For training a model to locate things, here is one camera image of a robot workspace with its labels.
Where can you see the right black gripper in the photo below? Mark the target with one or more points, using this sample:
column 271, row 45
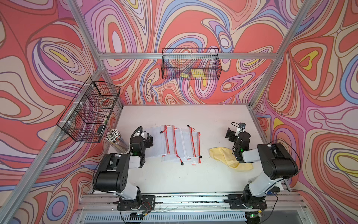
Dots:
column 230, row 134

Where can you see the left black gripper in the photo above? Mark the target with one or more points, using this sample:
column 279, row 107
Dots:
column 149, row 140

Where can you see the yellow microfiber cloth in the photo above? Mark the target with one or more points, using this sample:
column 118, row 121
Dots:
column 224, row 155

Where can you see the clear mesh document bag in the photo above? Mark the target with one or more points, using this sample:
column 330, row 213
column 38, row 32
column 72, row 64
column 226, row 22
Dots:
column 171, row 153
column 196, row 140
column 160, row 147
column 189, row 148

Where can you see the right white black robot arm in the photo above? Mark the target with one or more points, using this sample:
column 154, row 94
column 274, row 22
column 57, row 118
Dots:
column 277, row 164

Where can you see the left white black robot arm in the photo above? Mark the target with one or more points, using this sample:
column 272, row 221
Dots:
column 112, row 173

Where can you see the small yellow sticky note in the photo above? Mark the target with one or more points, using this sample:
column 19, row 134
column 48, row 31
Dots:
column 184, row 75

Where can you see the yellow sticky note pad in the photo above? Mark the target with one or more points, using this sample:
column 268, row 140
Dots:
column 197, row 73

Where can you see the black wire basket left wall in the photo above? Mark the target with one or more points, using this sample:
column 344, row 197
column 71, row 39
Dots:
column 88, row 114

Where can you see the black wire basket wall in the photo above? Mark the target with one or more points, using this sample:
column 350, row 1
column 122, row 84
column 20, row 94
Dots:
column 181, row 60
column 88, row 114

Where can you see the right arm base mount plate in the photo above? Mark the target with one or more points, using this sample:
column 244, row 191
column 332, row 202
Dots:
column 240, row 202

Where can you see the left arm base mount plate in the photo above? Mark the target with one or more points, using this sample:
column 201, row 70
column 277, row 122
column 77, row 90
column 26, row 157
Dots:
column 141, row 203

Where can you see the aluminium front rail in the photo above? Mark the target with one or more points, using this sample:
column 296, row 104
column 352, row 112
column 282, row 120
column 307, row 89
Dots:
column 283, row 201

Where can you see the black wire basket back wall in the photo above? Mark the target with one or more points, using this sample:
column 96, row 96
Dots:
column 181, row 60

